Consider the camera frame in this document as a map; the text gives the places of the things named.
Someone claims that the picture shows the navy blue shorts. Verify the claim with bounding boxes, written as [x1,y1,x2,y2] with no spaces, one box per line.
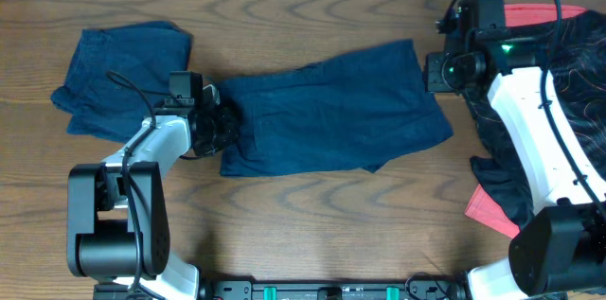
[220,40,453,177]

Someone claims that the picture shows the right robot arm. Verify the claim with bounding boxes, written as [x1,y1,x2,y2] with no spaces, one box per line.
[423,52,605,299]

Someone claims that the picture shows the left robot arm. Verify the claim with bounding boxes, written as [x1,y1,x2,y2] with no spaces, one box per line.
[67,97,240,299]

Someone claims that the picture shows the folded navy shorts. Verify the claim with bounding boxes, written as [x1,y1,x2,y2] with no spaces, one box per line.
[51,21,192,143]

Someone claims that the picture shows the black patterned shorts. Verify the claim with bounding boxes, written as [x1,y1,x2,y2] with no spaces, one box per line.
[464,10,605,229]

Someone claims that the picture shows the red coral garment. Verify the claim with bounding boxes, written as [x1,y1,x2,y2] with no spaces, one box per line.
[502,3,587,27]

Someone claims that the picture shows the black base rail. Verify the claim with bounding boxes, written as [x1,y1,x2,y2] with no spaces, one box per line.
[197,273,471,300]

